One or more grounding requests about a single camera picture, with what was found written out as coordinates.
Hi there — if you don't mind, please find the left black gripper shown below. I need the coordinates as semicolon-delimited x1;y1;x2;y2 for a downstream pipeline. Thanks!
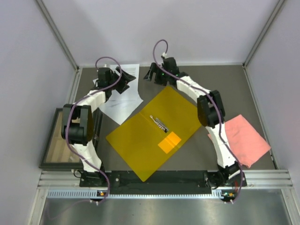
107;67;135;93

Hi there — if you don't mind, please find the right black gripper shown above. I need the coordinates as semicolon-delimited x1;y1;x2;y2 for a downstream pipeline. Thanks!
143;63;170;86

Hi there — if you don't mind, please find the printed paper sheet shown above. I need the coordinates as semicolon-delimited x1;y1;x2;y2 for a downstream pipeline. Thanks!
109;63;140;101

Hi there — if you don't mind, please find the yellow plastic folder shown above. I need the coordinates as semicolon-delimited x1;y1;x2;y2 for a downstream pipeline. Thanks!
106;87;201;181

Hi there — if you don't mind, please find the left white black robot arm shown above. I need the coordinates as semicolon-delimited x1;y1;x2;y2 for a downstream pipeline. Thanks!
61;66;136;186

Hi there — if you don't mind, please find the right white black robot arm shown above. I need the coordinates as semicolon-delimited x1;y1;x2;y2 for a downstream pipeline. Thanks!
144;57;244;186

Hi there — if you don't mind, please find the white paper stack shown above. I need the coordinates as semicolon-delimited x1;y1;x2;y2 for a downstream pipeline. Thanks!
99;78;143;125

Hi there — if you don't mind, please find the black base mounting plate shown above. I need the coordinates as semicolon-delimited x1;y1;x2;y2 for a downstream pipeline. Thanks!
79;171;247;195

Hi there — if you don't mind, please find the black framed wooden tray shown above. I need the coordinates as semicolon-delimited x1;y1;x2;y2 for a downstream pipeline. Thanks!
39;108;83;171

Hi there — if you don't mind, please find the pink cloth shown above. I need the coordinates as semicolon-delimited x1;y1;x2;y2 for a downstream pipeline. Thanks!
206;114;270;168

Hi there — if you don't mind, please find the left aluminium frame post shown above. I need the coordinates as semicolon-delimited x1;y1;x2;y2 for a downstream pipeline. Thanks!
34;0;79;71

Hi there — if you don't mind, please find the aluminium frame post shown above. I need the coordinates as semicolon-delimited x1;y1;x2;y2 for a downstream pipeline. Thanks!
34;0;79;71
243;0;286;69

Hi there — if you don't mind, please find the grey slotted cable duct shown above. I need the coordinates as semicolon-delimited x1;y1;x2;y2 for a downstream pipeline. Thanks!
47;189;235;200

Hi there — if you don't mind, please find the right aluminium frame post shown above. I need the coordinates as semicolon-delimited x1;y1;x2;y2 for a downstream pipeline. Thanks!
243;0;286;69

